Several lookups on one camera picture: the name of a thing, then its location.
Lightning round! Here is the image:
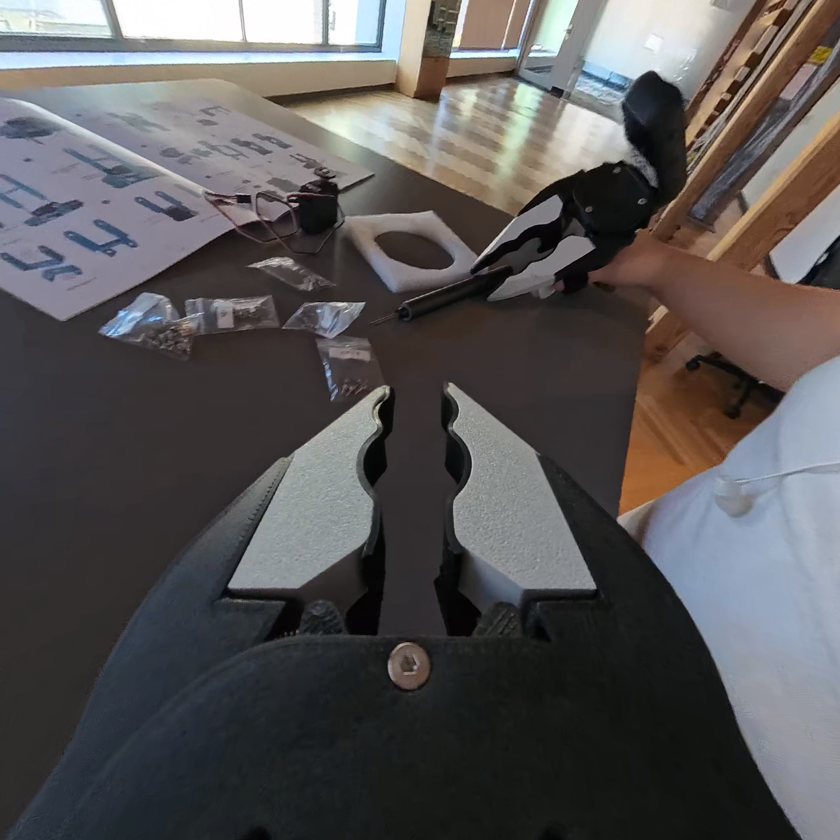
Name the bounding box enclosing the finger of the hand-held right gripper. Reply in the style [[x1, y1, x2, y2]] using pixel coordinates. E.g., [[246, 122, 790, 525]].
[[487, 235, 598, 303], [470, 195, 580, 277]]

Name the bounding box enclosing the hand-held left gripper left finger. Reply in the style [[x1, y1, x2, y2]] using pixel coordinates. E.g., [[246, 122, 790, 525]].
[[226, 385, 396, 619]]

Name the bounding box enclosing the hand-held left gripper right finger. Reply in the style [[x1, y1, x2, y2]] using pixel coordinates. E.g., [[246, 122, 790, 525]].
[[441, 383, 598, 622]]

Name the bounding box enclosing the black screwdriver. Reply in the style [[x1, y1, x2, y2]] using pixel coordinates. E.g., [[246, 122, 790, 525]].
[[369, 266, 514, 327]]

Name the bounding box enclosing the black servo motor with wires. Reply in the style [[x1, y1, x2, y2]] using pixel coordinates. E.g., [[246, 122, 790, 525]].
[[203, 169, 347, 255]]

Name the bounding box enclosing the person's right forearm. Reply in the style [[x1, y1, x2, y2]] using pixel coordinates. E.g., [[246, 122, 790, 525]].
[[650, 248, 840, 395]]

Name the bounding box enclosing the dark desk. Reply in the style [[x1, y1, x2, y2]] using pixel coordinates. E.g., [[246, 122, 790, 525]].
[[0, 77, 651, 828]]

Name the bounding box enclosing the person's right hand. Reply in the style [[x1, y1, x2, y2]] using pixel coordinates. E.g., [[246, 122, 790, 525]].
[[550, 238, 665, 295]]

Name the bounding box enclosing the white foam cutout piece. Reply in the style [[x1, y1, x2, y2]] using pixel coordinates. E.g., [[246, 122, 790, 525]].
[[344, 210, 479, 294]]

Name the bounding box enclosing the small clear screw bag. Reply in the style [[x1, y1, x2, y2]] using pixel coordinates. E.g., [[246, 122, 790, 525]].
[[185, 295, 280, 333], [98, 292, 202, 361], [248, 256, 336, 292], [315, 336, 386, 403], [282, 301, 366, 340]]

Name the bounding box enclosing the open instruction manual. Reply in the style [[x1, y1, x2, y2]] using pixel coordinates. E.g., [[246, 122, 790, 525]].
[[0, 97, 375, 322]]

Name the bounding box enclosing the large window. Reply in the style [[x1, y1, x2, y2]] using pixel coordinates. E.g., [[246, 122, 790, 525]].
[[0, 0, 385, 53]]

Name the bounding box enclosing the wooden shelf frame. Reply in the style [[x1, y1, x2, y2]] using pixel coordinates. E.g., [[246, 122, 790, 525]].
[[646, 0, 840, 362]]

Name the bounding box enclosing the white cord with toggle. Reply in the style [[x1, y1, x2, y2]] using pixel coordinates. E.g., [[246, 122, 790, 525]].
[[714, 461, 840, 517]]

